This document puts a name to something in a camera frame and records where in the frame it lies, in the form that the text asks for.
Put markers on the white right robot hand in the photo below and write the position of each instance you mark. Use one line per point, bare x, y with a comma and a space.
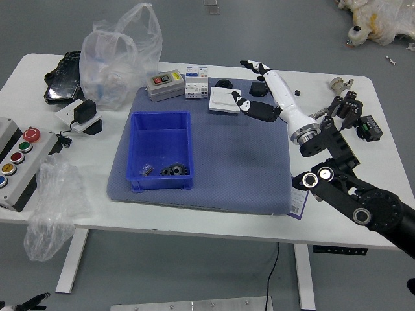
282, 94

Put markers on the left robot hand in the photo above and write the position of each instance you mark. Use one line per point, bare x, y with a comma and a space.
27, 304

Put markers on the big black gear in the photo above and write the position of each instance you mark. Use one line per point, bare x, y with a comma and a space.
178, 169

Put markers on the blue plastic box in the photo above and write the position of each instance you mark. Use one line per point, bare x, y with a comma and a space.
152, 145

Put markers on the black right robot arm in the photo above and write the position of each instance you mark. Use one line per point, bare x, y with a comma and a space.
373, 207

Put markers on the grey multi-button control box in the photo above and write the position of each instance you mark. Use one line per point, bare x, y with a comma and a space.
19, 168

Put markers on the tiny black cube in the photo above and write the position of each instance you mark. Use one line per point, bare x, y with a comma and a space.
298, 93

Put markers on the small black servo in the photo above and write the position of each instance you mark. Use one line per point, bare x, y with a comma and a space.
257, 89

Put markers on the silver metal connector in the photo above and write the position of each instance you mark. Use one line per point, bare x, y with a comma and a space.
338, 85

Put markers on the black round part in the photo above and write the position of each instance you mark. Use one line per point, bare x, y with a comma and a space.
224, 84

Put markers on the white table leg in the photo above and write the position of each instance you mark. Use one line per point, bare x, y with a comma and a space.
305, 278
73, 259

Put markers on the black cylindrical capacitor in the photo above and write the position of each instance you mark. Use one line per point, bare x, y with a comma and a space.
358, 107
350, 96

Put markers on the blue-grey mat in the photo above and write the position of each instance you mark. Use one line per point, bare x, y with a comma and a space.
233, 162

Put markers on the white circuit breaker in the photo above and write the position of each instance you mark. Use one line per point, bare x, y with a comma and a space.
196, 82

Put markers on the black module with green terminals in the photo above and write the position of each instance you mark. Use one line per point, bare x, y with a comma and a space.
371, 128

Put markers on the crumpled clear plastic bag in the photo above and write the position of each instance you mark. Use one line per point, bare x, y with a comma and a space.
52, 207

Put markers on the purple-edged label card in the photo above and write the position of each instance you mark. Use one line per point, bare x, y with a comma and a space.
299, 202

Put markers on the small clear floor piece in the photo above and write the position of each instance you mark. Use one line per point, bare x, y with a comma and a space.
212, 6

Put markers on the white scrap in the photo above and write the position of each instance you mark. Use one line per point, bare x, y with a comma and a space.
391, 60

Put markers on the wrapped yellowish plush toy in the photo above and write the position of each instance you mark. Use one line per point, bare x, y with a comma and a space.
379, 19

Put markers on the black table control panel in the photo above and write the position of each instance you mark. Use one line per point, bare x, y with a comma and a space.
340, 250

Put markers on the large clear plastic bag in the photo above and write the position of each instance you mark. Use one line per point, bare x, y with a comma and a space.
113, 71

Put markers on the black power adapter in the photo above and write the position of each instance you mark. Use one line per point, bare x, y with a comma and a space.
85, 110

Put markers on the black plastic tray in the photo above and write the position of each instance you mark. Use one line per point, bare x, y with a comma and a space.
63, 81

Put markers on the white wall switch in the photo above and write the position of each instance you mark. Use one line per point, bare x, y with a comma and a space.
222, 100

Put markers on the grey two-button switch box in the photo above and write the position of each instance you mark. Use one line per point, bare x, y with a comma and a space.
165, 87

